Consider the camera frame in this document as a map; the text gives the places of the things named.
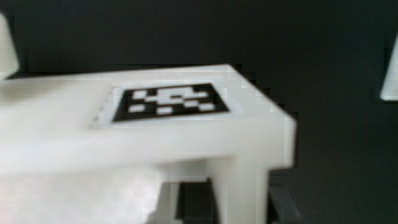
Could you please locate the white front drawer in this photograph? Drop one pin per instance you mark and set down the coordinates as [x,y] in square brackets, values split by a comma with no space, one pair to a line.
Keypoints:
[112,134]

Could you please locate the white L-shaped fence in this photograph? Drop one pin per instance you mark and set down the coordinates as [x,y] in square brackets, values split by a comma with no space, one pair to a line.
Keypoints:
[389,87]

